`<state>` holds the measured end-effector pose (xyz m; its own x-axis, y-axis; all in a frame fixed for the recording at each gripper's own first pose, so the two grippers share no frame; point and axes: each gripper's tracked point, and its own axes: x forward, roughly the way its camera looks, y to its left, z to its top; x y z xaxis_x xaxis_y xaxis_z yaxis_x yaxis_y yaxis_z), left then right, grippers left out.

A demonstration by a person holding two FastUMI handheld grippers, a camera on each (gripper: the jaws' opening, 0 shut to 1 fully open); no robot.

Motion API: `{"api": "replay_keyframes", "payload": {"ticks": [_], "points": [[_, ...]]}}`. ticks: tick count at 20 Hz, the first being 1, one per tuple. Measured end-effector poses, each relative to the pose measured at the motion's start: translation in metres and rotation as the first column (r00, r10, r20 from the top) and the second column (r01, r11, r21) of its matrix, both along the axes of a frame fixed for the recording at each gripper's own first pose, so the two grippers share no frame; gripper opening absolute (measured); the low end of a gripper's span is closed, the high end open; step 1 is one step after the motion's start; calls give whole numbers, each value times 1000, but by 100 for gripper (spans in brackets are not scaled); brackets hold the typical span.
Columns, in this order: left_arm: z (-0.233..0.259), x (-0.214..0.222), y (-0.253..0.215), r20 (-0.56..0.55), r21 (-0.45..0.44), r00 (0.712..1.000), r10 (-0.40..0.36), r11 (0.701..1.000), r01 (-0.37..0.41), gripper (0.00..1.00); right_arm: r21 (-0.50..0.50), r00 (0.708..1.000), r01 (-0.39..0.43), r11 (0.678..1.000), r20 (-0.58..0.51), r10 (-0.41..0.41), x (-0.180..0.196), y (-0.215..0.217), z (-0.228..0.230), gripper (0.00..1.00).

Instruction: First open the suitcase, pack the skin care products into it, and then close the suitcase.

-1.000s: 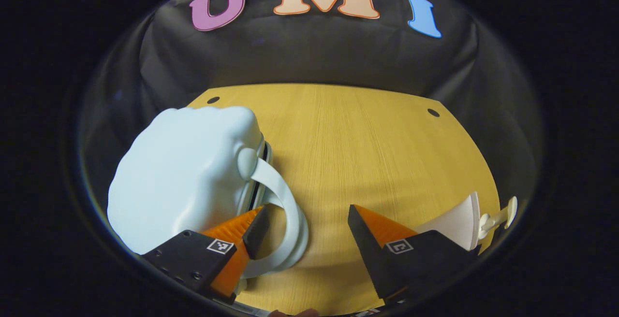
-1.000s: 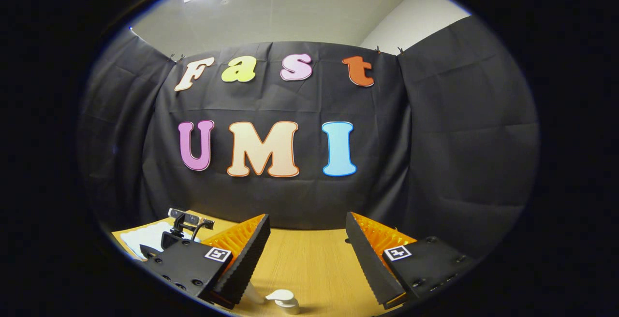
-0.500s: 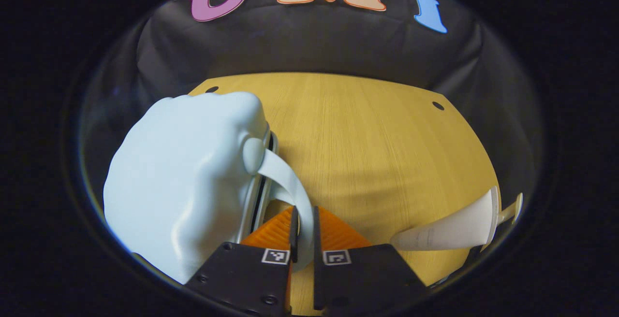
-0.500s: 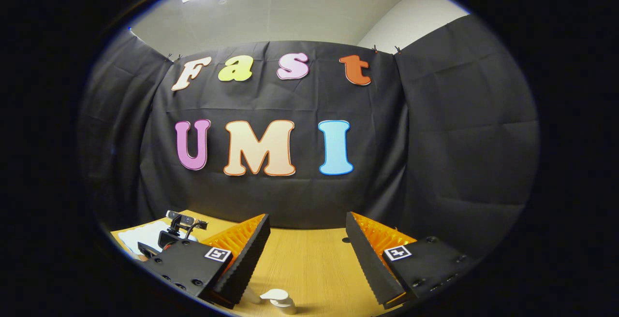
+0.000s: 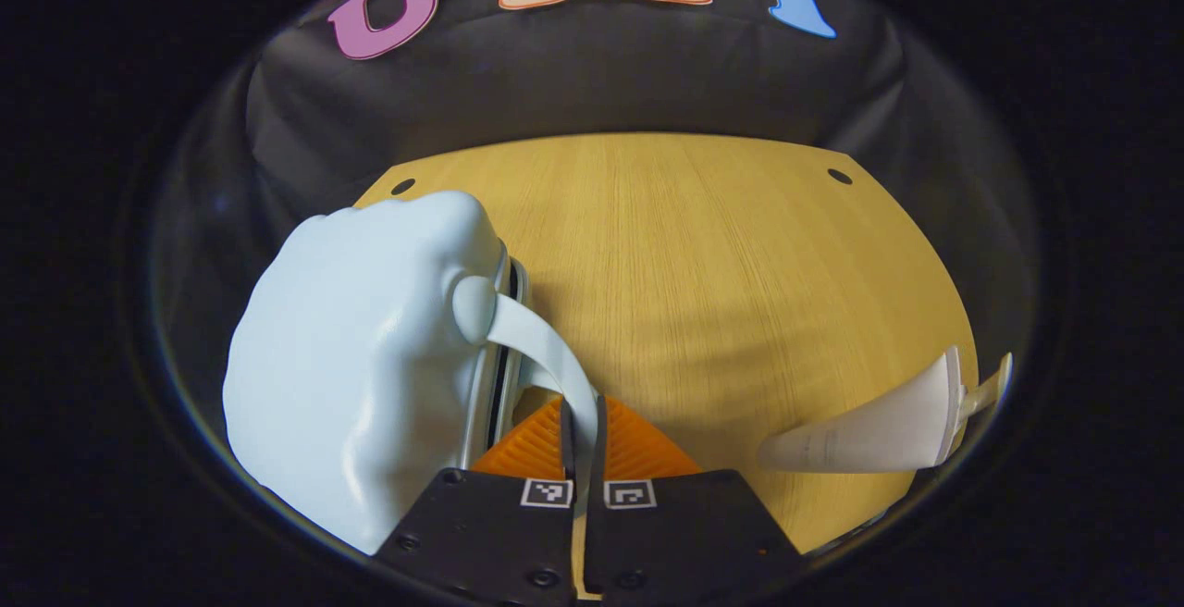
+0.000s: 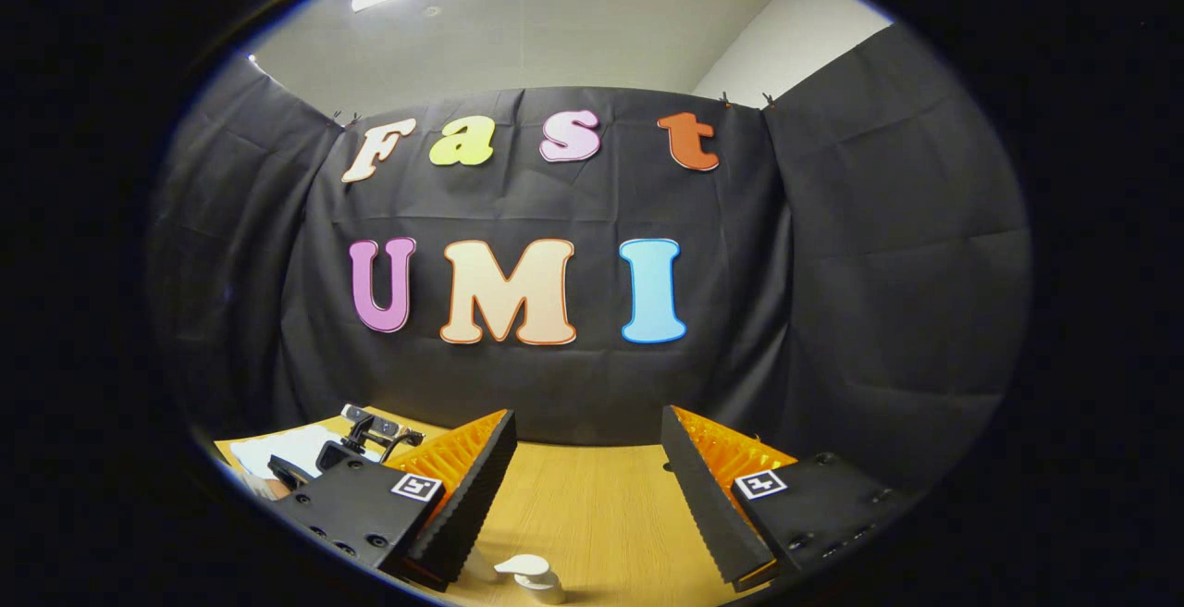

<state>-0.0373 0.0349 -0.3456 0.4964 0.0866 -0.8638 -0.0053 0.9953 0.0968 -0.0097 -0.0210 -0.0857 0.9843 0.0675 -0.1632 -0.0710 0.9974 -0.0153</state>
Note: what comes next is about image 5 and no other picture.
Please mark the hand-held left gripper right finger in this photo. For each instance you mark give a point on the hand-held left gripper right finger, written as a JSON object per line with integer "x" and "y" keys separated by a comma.
{"x": 684, "y": 533}

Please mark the light blue suitcase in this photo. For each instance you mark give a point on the light blue suitcase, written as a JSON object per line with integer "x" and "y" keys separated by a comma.
{"x": 351, "y": 366}

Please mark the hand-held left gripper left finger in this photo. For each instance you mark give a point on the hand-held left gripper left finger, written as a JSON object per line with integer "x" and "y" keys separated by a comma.
{"x": 490, "y": 533}

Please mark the black backdrop cloth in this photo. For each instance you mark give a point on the black backdrop cloth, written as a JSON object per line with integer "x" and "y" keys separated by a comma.
{"x": 592, "y": 80}

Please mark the white squeeze tube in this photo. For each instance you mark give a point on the white squeeze tube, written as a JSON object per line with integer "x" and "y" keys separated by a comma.
{"x": 869, "y": 431}

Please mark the white pump bottle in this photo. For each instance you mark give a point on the white pump bottle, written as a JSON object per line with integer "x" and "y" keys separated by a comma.
{"x": 988, "y": 390}

